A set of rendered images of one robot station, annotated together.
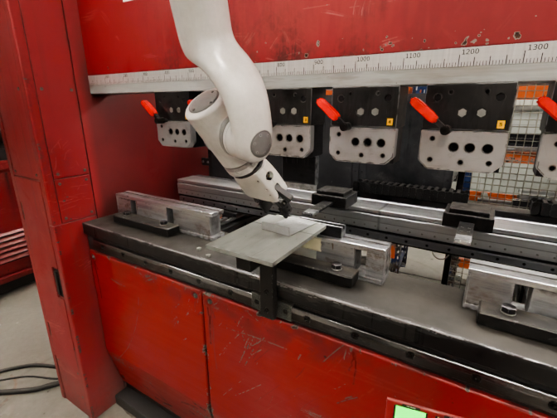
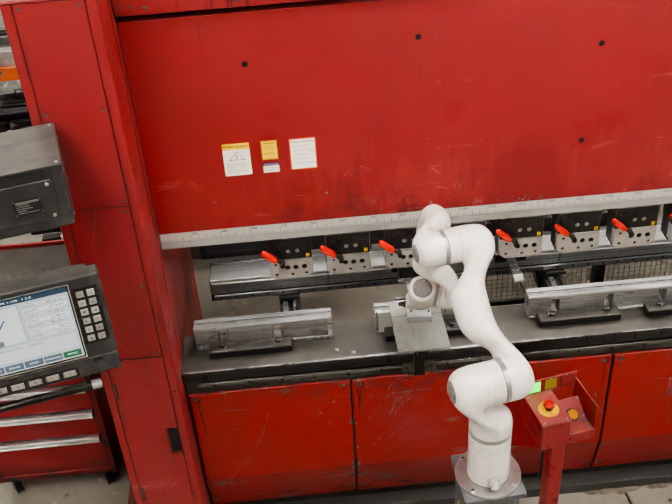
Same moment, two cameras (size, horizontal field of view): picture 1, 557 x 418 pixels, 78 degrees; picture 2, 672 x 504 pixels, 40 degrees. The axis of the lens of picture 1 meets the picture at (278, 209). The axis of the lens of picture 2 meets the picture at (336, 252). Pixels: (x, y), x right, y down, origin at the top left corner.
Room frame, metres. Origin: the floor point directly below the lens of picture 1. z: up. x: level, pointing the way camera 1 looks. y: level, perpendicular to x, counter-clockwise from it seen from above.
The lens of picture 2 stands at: (-1.15, 1.64, 3.13)
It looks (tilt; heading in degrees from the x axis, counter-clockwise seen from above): 36 degrees down; 326
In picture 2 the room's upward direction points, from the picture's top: 4 degrees counter-clockwise
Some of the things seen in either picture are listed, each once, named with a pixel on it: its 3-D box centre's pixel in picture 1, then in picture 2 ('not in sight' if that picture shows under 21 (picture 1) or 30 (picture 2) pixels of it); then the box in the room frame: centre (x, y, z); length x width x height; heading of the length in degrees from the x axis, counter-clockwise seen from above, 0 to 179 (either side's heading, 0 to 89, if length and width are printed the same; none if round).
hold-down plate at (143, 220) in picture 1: (145, 223); (250, 347); (1.17, 0.48, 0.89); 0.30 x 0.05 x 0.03; 58
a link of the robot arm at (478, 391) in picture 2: not in sight; (480, 401); (0.15, 0.33, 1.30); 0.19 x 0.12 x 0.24; 69
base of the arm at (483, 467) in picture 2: not in sight; (488, 452); (0.14, 0.30, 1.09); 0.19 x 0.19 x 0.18
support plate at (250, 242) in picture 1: (270, 235); (418, 325); (0.78, 0.02, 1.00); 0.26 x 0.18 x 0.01; 148
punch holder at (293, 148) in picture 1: (292, 122); (404, 241); (0.92, -0.04, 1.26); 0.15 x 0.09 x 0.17; 58
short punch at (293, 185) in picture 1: (299, 172); (412, 270); (0.90, -0.06, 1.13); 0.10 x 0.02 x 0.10; 58
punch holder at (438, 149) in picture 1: (464, 127); (518, 230); (0.71, -0.38, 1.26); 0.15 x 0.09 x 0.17; 58
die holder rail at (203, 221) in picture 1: (166, 212); (263, 328); (1.19, 0.41, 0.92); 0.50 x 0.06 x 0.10; 58
